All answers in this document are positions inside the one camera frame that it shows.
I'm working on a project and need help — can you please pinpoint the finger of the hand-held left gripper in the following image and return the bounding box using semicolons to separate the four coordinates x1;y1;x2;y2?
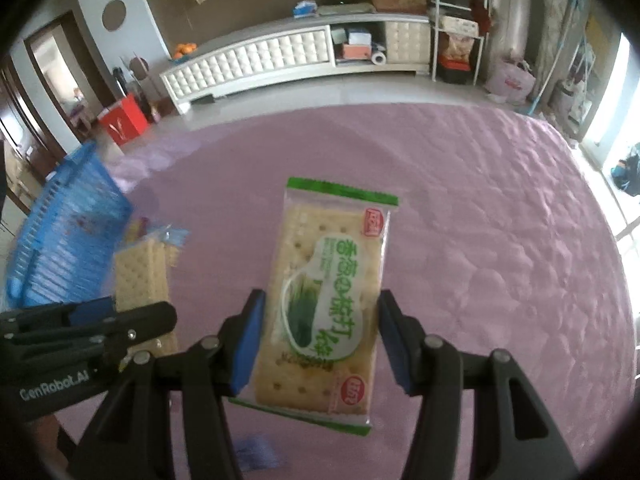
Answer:
0;299;117;332
0;301;178;361

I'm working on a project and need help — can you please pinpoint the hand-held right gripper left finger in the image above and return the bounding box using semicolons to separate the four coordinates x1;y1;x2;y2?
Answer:
70;289;267;480

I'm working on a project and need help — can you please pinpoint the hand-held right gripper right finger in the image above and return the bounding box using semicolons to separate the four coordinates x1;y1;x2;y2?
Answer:
377;289;581;480

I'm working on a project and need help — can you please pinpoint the blue cracker packet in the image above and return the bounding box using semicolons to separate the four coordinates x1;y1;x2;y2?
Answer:
112;225;191;358

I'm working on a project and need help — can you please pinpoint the blue plastic basket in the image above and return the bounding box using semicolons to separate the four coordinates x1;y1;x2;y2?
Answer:
5;140;133;308

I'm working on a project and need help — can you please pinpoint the green cracker packet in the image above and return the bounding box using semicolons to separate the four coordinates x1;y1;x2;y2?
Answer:
229;176;401;436

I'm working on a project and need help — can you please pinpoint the pink quilted table cover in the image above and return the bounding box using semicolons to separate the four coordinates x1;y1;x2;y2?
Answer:
50;102;640;480

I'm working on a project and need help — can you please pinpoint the red gift bag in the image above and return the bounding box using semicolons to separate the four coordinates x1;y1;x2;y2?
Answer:
97;94;150;146

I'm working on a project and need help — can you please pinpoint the brown wooden door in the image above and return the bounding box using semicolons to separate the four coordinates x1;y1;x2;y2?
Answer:
0;52;68;181

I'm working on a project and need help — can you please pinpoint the broom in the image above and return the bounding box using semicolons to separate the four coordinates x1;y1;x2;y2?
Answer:
112;50;161;123

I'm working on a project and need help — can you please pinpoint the blue mop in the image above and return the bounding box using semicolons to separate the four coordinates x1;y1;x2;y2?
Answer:
527;0;588;118

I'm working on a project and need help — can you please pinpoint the white TV cabinet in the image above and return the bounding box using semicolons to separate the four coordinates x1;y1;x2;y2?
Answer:
159;12;433;116

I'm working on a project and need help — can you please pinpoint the pink shopping bag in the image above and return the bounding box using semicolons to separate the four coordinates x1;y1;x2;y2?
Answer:
487;57;537;103

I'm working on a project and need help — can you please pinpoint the white metal rack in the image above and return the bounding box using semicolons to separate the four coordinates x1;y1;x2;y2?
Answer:
417;0;493;86

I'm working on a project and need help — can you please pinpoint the silver column air conditioner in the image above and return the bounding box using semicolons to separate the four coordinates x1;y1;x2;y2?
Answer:
492;0;536;81

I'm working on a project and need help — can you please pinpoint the beige curtain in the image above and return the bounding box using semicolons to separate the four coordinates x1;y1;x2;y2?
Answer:
540;0;586;86

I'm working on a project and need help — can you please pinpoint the brown round wall decor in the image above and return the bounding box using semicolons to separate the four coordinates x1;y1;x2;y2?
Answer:
101;0;127;31

